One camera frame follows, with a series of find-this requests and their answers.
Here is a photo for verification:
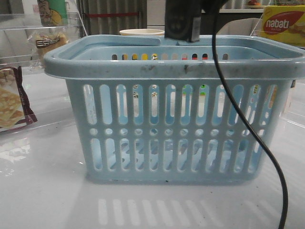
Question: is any packaged bread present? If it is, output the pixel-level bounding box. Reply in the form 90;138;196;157
28;32;69;62

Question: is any yellow nabati wafer box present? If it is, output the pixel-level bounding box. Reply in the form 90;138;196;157
258;5;305;48

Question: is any black cable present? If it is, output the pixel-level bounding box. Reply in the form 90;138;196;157
211;7;288;229

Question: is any cream paper cup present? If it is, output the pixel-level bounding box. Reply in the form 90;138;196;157
119;28;165;36

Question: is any beige chair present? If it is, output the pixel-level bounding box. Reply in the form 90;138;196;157
217;18;261;36

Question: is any brown cracker package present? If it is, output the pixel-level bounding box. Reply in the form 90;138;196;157
0;66;37;132

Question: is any white drawer cabinet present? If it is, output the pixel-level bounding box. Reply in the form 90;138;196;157
146;0;191;36

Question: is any clear acrylic shelf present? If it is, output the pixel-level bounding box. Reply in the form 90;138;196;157
0;11;89;134
250;0;305;129

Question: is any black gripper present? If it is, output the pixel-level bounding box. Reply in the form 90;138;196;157
164;0;229;43

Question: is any clear acrylic left shelf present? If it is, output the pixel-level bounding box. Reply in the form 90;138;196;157
0;11;89;134

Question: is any green yellow cartoon package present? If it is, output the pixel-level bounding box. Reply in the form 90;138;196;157
37;0;68;26

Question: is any clear acrylic right shelf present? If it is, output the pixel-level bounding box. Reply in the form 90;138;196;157
250;0;305;129

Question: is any light blue plastic basket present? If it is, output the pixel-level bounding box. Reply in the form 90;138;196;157
43;34;305;186

